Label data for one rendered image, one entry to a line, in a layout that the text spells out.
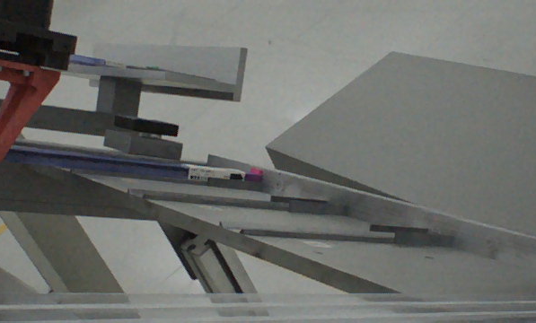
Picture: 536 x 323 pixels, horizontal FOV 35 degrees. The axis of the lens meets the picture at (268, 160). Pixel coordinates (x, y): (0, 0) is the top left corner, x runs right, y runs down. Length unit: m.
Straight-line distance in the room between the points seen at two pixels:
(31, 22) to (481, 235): 0.35
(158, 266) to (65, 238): 1.11
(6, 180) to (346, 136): 0.46
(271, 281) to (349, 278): 1.49
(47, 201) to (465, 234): 0.36
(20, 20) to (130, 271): 1.62
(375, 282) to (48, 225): 0.69
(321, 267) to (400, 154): 0.55
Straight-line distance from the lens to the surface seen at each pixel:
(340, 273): 0.43
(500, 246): 0.60
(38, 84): 0.64
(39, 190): 0.77
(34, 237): 1.05
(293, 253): 0.46
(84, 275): 1.10
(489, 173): 0.90
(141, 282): 2.15
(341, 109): 1.12
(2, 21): 0.60
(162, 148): 0.82
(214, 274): 0.91
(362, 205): 0.69
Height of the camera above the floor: 1.11
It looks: 28 degrees down
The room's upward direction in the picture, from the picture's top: 26 degrees counter-clockwise
